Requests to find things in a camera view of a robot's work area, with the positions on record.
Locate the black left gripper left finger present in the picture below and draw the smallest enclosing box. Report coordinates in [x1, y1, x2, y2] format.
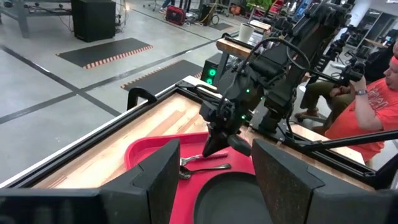
[99, 139, 182, 224]

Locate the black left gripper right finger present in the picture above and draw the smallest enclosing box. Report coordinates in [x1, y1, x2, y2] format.
[251, 138, 326, 224]

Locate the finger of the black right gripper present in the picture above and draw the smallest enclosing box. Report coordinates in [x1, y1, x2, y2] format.
[227, 134, 252, 157]
[201, 128, 231, 158]

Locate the silver metal spoon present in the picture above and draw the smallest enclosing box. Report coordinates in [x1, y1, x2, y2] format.
[178, 163, 233, 180]

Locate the black round plate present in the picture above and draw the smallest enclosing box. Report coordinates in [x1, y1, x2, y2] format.
[193, 171, 274, 224]

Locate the red plastic tray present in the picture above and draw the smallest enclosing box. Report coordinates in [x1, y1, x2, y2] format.
[124, 131, 261, 224]

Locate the white cup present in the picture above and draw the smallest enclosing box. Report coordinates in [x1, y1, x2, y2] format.
[237, 22, 256, 44]

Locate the black computer with green lights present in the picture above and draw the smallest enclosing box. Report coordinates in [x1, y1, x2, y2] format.
[200, 52, 224, 86]

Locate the neighbouring workstation table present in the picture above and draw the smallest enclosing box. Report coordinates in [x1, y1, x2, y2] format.
[215, 19, 274, 78]

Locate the black hazard-striped floor mat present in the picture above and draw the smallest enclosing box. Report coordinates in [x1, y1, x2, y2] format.
[55, 37, 154, 70]
[120, 59, 204, 93]

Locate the black equipment case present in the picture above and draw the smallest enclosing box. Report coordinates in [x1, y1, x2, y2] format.
[198, 2, 220, 26]

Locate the red equipment box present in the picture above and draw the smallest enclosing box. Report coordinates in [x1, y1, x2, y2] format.
[165, 5, 187, 27]

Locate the green plant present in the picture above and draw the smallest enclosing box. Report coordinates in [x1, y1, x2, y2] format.
[245, 0, 274, 11]

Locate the person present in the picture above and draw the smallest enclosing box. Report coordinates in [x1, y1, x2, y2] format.
[294, 40, 398, 163]
[159, 0, 175, 14]

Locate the person's hand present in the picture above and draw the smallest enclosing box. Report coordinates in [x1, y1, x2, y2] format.
[348, 73, 368, 93]

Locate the black cabinet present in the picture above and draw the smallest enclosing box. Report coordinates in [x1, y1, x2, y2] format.
[70, 0, 117, 44]

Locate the grey metal table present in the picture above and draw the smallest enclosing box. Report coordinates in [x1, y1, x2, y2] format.
[0, 0, 73, 39]

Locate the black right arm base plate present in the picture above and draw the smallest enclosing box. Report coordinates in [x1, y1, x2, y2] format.
[248, 105, 301, 144]

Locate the black metal table frame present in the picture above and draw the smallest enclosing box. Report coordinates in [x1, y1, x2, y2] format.
[0, 75, 398, 191]

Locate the black frame handle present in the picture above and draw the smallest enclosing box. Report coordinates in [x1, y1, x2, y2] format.
[126, 86, 158, 111]

